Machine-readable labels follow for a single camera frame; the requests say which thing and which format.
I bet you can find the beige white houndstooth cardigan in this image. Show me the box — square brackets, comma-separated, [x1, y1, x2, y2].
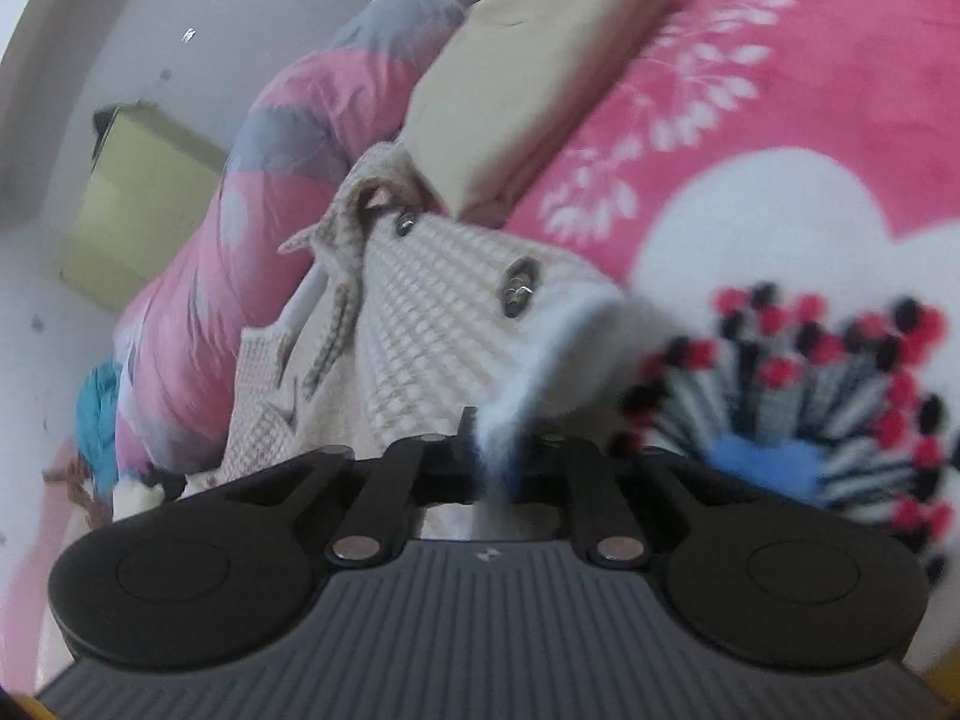
[182, 140, 677, 542]

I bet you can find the white fleece blanket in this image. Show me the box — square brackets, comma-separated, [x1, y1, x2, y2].
[112, 476, 166, 522]

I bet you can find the blue crumpled cloth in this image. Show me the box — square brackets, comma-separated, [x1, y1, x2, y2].
[75, 359, 121, 499]

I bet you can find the pink bed headboard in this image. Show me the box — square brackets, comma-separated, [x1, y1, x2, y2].
[2, 439, 89, 692]

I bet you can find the yellow-green wardrobe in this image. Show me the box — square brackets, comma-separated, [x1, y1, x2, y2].
[59, 103, 226, 314]

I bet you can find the pink floral bed sheet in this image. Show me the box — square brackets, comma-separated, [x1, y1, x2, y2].
[508, 0, 958, 670]

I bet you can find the pink grey floral duvet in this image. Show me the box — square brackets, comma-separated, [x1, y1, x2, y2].
[114, 0, 478, 478]

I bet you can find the folded cream garment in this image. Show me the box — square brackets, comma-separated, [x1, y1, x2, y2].
[400, 0, 669, 226]

